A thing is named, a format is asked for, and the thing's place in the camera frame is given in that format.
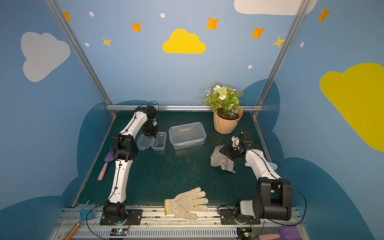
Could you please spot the large clear lunch box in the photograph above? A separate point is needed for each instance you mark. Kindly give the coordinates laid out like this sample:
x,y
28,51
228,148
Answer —
x,y
187,135

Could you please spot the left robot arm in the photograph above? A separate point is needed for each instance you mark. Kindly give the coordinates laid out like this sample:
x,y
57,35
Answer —
x,y
125,150

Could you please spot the potted artificial flower plant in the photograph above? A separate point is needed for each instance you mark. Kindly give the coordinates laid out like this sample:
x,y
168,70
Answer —
x,y
225,102

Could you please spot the small lunch box lid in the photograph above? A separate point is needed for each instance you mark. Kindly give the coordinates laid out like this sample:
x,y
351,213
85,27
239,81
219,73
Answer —
x,y
144,142

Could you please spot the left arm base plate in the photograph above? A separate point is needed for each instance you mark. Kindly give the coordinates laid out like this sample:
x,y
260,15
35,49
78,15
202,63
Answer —
x,y
129,217

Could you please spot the aluminium frame post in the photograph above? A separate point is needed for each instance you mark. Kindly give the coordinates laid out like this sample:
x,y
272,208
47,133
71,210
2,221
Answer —
x,y
64,24
291,34

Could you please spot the small clear lunch box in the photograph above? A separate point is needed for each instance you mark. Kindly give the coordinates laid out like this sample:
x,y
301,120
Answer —
x,y
159,142

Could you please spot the aluminium front rail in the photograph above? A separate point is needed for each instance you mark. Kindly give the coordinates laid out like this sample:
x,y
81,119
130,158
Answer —
x,y
155,225

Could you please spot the teal silicone spatula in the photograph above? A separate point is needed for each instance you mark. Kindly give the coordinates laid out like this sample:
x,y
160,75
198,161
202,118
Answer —
x,y
272,165

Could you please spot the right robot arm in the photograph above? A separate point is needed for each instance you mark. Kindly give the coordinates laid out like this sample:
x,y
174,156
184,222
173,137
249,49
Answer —
x,y
272,199

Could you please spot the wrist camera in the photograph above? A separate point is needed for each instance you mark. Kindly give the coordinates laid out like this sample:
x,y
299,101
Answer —
x,y
154,122
235,141

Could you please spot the purple silicone spatula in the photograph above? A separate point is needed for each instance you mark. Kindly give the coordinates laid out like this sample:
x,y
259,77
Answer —
x,y
109,158

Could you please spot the blue rake wooden handle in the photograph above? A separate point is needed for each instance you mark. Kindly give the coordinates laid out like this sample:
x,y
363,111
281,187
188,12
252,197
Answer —
x,y
86,213

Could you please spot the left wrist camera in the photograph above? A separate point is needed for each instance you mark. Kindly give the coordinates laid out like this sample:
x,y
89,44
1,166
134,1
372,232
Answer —
x,y
154,122

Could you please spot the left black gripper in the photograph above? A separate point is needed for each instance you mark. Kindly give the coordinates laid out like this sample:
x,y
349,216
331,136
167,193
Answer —
x,y
150,131

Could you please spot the left circuit board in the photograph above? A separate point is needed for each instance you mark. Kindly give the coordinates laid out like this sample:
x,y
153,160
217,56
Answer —
x,y
118,232

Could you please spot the white knit work glove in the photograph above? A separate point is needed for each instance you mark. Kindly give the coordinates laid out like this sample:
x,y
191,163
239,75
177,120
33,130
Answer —
x,y
185,205

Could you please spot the aluminium frame left post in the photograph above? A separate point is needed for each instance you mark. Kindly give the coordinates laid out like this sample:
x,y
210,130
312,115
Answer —
x,y
64,24

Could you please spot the purple pink toy shovel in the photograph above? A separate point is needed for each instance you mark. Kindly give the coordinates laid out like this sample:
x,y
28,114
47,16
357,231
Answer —
x,y
286,233

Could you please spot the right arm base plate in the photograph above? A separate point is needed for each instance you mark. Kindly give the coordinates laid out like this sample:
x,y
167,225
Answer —
x,y
229,216

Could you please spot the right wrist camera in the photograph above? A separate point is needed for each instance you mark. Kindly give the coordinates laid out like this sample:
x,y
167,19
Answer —
x,y
235,141

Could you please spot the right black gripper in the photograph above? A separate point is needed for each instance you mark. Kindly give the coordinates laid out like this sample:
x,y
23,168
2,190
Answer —
x,y
232,151

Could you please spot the right circuit board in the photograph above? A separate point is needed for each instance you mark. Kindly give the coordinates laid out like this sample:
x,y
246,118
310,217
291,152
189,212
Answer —
x,y
245,234

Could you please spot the aluminium frame right post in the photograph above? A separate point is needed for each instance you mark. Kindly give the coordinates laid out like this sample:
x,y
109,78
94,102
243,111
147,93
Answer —
x,y
291,34

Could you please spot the circuit board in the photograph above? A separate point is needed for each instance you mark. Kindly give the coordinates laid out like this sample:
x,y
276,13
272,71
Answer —
x,y
118,232
245,234

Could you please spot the aluminium frame rear bar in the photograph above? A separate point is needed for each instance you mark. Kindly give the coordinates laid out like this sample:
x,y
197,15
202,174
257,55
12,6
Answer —
x,y
178,108

